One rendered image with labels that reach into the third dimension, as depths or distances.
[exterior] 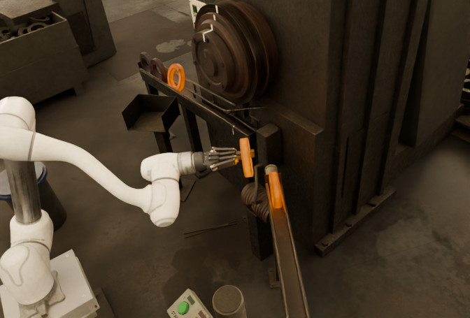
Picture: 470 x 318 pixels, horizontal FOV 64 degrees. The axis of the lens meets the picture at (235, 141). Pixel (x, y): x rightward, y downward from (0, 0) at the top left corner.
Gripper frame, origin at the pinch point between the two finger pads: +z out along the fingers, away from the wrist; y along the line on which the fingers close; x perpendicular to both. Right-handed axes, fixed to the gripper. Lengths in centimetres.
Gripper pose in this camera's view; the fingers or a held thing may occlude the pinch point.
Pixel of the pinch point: (245, 154)
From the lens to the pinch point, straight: 147.0
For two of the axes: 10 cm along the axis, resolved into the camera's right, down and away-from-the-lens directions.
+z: 9.9, -1.5, -0.6
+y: 0.5, 6.3, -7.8
